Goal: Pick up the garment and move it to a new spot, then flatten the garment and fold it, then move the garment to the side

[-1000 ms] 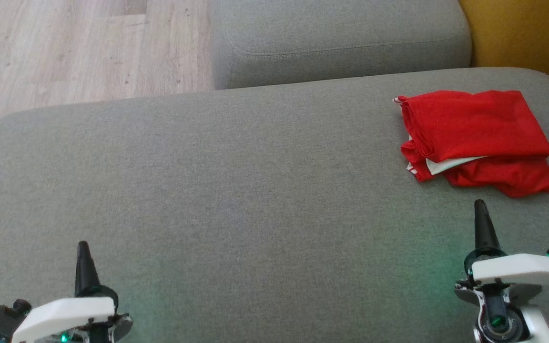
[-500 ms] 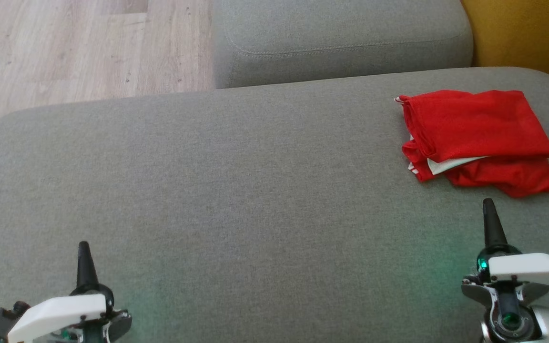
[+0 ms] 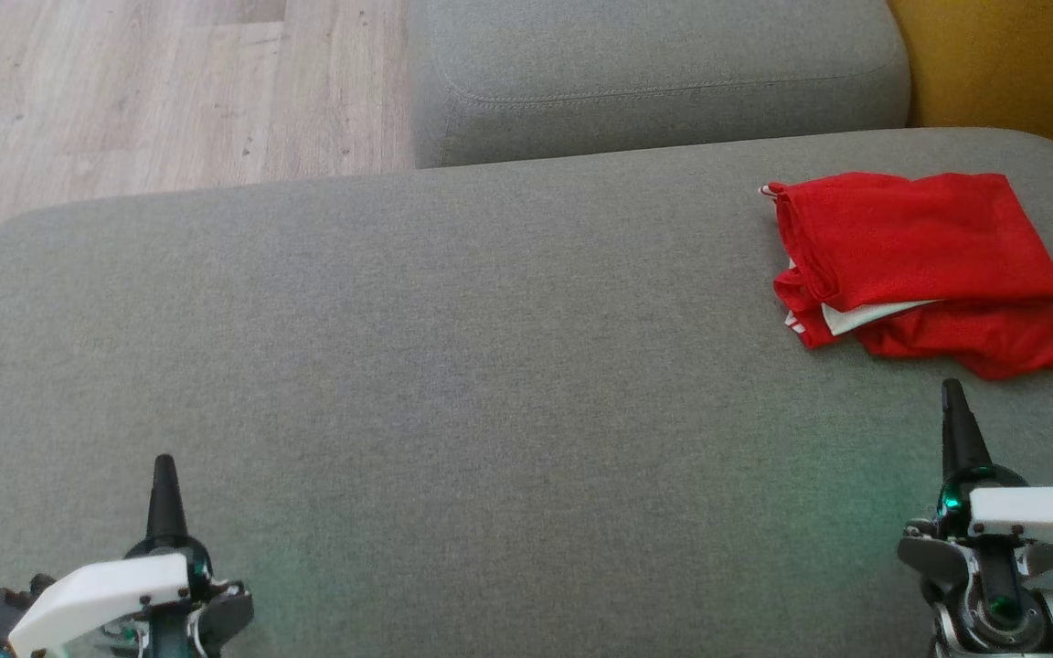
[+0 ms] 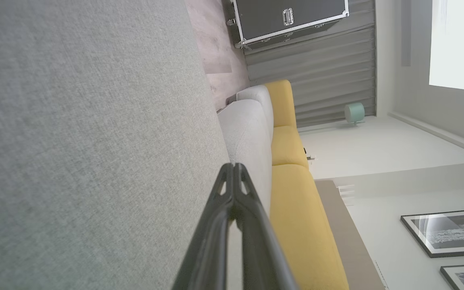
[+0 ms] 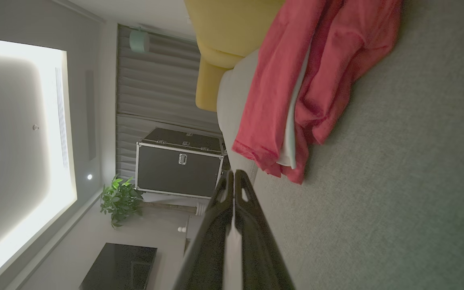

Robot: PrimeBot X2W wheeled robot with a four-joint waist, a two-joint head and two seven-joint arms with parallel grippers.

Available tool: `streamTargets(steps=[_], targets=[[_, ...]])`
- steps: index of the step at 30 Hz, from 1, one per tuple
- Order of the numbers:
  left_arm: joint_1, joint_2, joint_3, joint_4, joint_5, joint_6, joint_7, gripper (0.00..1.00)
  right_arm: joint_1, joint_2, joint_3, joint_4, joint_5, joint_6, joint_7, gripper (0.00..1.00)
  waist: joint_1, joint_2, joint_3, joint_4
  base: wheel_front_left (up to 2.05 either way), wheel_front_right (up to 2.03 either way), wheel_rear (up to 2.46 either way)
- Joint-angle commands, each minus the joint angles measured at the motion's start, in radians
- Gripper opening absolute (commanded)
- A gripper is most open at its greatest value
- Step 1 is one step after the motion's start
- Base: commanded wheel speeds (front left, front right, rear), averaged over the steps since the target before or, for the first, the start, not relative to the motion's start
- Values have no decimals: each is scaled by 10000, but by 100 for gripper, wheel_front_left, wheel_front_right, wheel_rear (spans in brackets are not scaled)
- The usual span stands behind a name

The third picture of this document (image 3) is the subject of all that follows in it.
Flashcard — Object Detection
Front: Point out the wide grey sofa seat cushion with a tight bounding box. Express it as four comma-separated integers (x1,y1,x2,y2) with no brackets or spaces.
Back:
0,128,1053,658

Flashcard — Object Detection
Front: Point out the red basketball jersey white trim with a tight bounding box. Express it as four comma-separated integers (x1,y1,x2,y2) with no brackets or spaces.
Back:
758,171,1053,350

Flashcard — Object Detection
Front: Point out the red basketball shorts white band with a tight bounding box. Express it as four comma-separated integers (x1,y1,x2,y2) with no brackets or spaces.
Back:
856,300,1053,380

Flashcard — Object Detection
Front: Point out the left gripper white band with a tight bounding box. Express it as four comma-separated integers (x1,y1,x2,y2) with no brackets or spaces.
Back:
7,454,255,658

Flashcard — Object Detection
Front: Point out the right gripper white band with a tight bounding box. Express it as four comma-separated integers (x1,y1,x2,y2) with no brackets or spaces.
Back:
897,378,1053,595

